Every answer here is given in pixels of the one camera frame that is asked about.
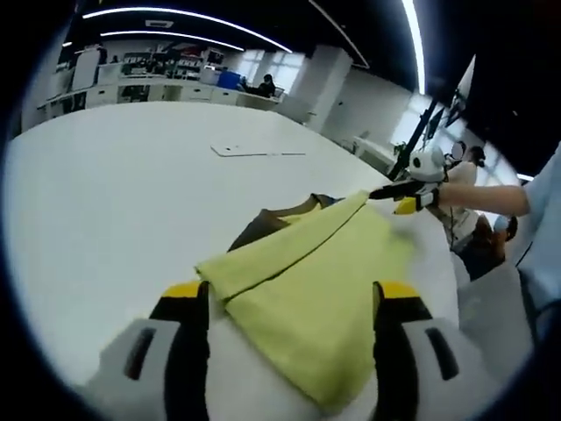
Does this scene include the white upright board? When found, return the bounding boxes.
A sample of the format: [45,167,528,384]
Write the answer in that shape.
[71,48,100,91]

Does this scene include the person's light blue shirt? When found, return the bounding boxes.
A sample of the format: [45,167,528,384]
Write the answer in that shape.
[515,143,561,310]

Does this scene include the white flat table strip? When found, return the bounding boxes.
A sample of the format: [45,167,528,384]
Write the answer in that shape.
[209,144,307,159]

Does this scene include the long curved ceiling light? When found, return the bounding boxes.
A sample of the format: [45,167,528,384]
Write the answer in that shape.
[102,29,247,54]
[81,8,294,54]

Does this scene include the yellow garment with dark sleeves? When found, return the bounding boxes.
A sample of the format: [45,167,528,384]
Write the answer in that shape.
[195,189,415,413]

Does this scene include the white square pillar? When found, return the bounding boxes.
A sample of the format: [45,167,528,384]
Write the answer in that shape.
[305,42,352,133]

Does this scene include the long white cabinet counter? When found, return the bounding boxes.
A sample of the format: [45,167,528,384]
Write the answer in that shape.
[36,75,282,120]

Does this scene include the person's right hand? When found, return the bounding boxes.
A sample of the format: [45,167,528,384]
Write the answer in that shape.
[431,180,459,208]

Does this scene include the straight ceiling light strip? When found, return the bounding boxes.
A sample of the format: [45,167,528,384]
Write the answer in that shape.
[400,0,430,94]

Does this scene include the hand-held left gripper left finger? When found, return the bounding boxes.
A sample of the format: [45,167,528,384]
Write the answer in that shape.
[82,280,211,421]

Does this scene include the blue storage bin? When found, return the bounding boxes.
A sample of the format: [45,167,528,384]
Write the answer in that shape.
[217,70,243,90]

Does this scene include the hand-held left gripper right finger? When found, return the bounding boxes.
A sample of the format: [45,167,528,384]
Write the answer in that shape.
[372,280,488,421]

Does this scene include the black monitor stand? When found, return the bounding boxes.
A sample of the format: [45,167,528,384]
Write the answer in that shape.
[388,77,466,182]

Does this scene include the person's grey trousers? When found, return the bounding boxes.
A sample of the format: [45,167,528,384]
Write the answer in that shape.
[454,258,541,398]

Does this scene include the background storage shelf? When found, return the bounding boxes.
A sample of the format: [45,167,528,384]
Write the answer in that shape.
[121,43,225,81]

